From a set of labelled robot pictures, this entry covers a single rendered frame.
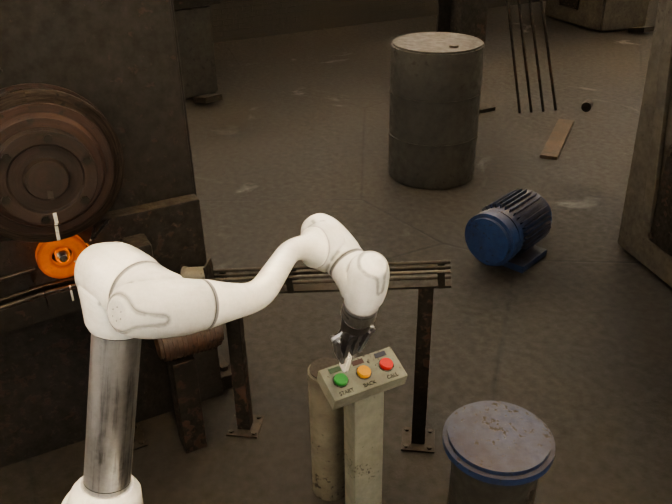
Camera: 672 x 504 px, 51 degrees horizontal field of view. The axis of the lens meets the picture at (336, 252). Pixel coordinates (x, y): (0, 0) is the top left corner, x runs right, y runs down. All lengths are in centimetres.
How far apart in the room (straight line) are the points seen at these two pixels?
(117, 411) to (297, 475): 117
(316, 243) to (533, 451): 89
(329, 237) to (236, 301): 39
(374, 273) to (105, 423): 66
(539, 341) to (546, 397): 38
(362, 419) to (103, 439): 83
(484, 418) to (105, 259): 126
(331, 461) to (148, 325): 122
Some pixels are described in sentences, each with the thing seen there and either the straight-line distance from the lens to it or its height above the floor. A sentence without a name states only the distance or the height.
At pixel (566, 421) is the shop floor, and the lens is 293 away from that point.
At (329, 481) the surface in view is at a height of 10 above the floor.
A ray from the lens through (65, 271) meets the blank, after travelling 242.
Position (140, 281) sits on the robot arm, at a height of 123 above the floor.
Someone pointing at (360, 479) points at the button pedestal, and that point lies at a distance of 230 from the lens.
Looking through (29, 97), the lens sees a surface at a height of 133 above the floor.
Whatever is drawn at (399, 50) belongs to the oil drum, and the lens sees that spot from 449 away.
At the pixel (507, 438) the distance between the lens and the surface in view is 217.
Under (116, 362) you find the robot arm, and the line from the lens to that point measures 151.
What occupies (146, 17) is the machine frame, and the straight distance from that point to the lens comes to 236.
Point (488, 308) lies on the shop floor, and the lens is 348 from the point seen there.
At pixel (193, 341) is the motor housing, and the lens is 245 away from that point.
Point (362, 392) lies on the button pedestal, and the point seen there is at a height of 58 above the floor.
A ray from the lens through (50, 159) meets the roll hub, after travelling 216.
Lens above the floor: 190
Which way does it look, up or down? 29 degrees down
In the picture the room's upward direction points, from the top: 1 degrees counter-clockwise
